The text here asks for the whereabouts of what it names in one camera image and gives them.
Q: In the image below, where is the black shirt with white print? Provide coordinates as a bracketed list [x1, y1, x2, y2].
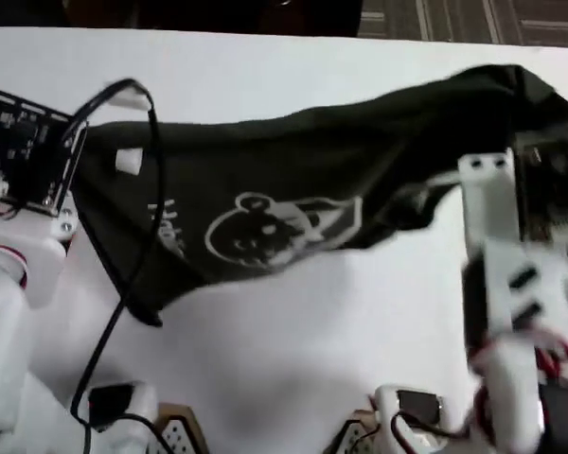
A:
[69, 63, 568, 328]

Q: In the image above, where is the black cable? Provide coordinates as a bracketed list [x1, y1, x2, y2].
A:
[61, 78, 171, 435]

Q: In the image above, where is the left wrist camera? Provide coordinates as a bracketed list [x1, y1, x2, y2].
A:
[0, 83, 90, 237]

